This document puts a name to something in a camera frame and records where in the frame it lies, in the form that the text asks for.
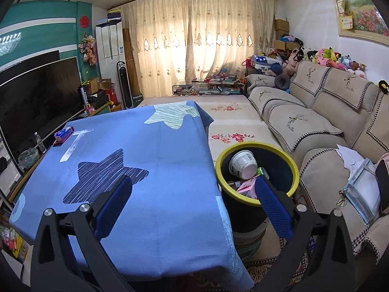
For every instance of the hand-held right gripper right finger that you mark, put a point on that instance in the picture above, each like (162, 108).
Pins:
(273, 210)

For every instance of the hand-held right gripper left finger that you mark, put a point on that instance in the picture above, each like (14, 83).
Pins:
(114, 208)

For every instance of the black bin with yellow rim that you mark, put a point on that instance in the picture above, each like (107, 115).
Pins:
(243, 216)

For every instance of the pink box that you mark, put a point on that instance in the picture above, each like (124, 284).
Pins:
(247, 187)

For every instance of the white printed cup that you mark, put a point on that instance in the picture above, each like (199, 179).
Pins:
(240, 161)

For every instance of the blue star-print tablecloth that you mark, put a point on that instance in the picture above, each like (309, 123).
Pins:
(158, 203)

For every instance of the dark red patterned rug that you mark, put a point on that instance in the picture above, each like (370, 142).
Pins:
(267, 270)

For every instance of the blue tissue pack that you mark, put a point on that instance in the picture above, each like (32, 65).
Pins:
(63, 133)

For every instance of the clear plastic zip bag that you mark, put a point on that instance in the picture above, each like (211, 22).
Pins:
(363, 191)

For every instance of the white paper sheets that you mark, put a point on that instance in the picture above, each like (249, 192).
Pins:
(349, 156)

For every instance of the beige sofa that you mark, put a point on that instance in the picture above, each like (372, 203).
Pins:
(319, 127)

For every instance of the clear water bottle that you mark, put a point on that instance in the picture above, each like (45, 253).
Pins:
(40, 143)

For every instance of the glass ashtray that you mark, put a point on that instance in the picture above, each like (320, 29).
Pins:
(28, 158)

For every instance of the pile of colourful books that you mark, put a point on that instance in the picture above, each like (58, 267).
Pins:
(13, 240)

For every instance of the dark green box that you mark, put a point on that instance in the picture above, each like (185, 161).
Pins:
(137, 99)

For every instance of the white drawer unit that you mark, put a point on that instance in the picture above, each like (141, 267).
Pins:
(9, 167)

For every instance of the black and pink bag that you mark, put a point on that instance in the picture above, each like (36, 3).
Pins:
(383, 185)

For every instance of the white box with black print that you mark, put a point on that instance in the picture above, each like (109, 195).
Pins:
(84, 96)

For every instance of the black tower fan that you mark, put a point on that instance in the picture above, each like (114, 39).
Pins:
(124, 85)

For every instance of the open cardboard box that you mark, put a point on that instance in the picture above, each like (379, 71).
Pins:
(97, 85)

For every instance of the black round cushion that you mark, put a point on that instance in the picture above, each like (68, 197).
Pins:
(282, 82)

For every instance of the large black curved television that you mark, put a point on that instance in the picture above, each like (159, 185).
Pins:
(36, 103)

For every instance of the pile of books and clutter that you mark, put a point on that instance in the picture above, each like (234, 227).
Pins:
(218, 82)

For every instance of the glass coffee table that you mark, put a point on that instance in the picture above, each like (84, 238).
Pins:
(188, 90)

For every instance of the blue white star bag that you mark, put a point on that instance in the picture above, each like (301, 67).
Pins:
(264, 62)

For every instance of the tall brown cardboard sheet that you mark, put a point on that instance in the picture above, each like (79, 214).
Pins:
(130, 60)

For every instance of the hanging artificial flower decoration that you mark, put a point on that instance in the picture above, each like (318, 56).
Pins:
(88, 48)

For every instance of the pile of plush toys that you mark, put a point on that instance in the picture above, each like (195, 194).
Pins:
(331, 57)

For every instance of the white standing air conditioner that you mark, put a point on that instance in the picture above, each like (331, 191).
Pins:
(109, 45)

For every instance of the black rectangular panel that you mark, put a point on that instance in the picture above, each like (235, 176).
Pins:
(30, 62)

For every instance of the cream embroidered curtain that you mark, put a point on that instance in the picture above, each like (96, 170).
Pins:
(155, 36)
(234, 30)

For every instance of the purple storage box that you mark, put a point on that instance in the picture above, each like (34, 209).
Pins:
(114, 15)

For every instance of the framed flower painting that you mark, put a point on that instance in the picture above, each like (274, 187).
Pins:
(364, 9)

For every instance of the red round wall ornament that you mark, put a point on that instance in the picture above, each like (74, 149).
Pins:
(85, 21)

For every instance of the crystal wall decoration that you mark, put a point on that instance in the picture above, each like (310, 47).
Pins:
(10, 43)

